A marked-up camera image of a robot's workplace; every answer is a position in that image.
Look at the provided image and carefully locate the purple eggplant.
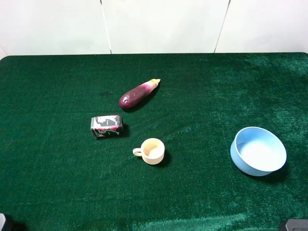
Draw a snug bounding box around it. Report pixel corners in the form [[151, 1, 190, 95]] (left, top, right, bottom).
[[119, 79, 161, 110]]

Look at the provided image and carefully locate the cream plastic cup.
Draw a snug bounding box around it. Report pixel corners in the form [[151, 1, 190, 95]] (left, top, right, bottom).
[[132, 138, 165, 165]]

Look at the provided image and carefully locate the light blue bowl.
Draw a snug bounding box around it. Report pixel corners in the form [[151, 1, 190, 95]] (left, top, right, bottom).
[[230, 127, 287, 177]]

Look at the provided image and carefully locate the green velvet table cloth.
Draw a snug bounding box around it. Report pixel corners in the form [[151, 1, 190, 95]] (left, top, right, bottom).
[[0, 53, 308, 231]]

